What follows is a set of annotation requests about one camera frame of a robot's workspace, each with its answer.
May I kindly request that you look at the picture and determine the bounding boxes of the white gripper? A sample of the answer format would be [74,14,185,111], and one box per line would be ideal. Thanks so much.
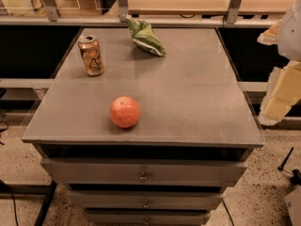
[257,0,301,126]

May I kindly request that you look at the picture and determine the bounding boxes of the red apple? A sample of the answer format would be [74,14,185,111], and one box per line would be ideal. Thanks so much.
[110,96,141,128]

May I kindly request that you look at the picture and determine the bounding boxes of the orange soda can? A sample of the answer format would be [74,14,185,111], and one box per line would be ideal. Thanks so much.
[78,35,104,76]

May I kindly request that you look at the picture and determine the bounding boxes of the grey drawer cabinet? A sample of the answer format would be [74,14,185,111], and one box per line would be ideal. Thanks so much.
[24,28,263,215]

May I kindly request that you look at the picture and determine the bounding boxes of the black stand right floor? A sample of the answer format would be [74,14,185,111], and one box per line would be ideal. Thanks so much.
[277,146,301,186]

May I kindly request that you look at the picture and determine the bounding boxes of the white box right floor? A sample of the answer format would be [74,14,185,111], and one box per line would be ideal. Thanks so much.
[284,186,301,226]

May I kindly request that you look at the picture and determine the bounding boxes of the green chip bag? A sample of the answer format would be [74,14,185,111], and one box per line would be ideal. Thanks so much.
[126,18,166,57]

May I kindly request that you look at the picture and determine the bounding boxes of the top drawer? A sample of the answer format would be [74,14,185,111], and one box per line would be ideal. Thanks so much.
[40,158,246,186]

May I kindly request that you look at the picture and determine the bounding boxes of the drawer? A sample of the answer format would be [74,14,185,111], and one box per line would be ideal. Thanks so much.
[67,190,222,211]
[84,210,210,226]
[40,158,246,186]

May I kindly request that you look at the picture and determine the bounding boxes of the middle drawer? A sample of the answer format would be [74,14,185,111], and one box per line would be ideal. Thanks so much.
[67,190,222,211]

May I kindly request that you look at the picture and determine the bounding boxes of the bottom drawer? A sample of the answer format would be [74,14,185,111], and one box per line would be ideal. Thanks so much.
[84,210,210,226]

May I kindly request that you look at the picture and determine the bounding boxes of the black cable under cabinet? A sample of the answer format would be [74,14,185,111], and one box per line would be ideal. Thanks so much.
[221,200,235,226]

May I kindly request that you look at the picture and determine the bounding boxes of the metal railing frame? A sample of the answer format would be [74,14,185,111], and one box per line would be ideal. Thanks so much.
[0,0,301,28]

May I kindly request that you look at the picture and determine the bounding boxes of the black cable left floor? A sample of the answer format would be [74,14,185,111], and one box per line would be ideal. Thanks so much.
[0,179,21,226]

